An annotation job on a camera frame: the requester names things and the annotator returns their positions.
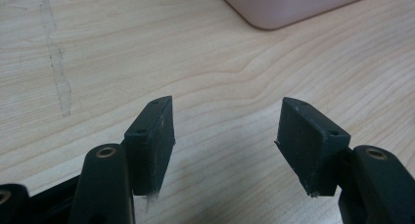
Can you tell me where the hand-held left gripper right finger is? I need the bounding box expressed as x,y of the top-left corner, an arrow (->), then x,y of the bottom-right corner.
274,96 -> 351,199

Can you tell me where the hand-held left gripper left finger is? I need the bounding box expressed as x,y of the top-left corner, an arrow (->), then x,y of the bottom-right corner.
123,95 -> 176,197

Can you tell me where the pink plastic storage container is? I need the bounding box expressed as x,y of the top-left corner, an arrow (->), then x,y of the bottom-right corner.
213,0 -> 392,31

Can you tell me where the clear tape strip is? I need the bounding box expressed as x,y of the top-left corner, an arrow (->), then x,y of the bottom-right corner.
39,0 -> 72,117

